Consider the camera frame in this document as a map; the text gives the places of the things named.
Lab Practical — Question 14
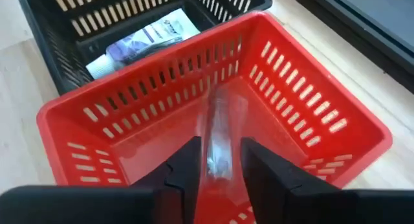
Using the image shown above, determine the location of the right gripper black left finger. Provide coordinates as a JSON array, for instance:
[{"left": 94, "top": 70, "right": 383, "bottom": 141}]
[{"left": 0, "top": 135, "right": 202, "bottom": 224}]

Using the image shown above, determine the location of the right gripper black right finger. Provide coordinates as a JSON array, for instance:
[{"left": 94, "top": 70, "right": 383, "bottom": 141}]
[{"left": 241, "top": 136, "right": 414, "bottom": 224}]

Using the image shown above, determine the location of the clear plastic bottle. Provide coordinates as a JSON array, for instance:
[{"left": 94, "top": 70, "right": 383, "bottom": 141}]
[{"left": 193, "top": 81, "right": 252, "bottom": 224}]

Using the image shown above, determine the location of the white blue toothpaste tube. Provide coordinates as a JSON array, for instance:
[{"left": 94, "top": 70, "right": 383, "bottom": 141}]
[{"left": 85, "top": 7, "right": 201, "bottom": 80}]

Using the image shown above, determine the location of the red plastic basket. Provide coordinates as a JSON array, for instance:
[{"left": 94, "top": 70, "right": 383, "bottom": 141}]
[{"left": 36, "top": 10, "right": 394, "bottom": 224}]

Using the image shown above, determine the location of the black plastic basket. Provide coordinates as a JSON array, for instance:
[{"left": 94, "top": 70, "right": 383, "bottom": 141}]
[{"left": 16, "top": 0, "right": 273, "bottom": 96}]

